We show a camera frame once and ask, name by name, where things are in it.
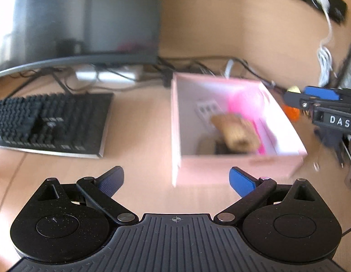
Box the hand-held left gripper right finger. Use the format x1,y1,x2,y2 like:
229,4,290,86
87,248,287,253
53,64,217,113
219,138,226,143
213,167,320,226

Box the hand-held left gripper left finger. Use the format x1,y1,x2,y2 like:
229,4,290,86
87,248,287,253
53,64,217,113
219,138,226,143
34,166,140,226

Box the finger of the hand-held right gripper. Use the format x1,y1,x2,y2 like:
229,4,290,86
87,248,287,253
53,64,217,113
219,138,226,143
283,90,317,117
304,86,351,102

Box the pink cardboard box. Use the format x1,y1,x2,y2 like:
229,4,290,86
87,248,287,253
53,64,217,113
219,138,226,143
171,72,308,187

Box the brown plush pouch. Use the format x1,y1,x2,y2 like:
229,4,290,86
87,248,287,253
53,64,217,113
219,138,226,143
210,113,261,152

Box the white switch box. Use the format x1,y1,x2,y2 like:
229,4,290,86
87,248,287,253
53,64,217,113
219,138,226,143
194,100,225,123

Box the black keyboard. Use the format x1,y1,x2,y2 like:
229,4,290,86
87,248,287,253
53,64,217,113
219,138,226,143
0,93,114,159

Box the black computer monitor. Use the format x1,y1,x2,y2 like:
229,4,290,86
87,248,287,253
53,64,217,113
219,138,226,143
0,0,162,94

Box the white cable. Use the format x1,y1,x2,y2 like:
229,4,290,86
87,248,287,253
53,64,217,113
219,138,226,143
314,0,335,88

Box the bundle of black cables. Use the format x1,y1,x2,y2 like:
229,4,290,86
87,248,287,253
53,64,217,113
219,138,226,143
157,57,279,89

